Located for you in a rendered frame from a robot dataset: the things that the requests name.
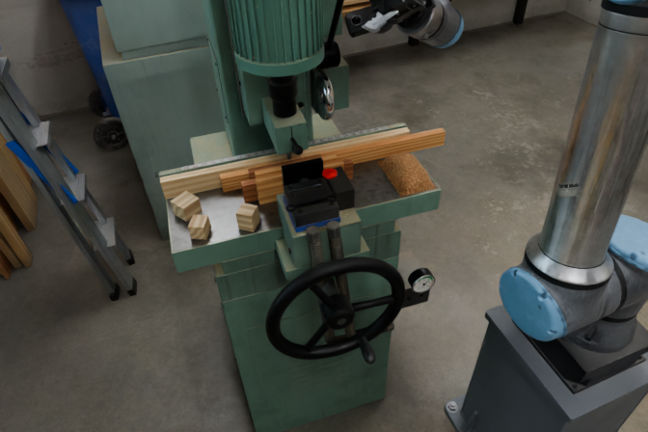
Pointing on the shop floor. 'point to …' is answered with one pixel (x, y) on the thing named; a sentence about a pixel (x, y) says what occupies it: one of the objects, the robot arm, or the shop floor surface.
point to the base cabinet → (345, 372)
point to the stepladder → (75, 187)
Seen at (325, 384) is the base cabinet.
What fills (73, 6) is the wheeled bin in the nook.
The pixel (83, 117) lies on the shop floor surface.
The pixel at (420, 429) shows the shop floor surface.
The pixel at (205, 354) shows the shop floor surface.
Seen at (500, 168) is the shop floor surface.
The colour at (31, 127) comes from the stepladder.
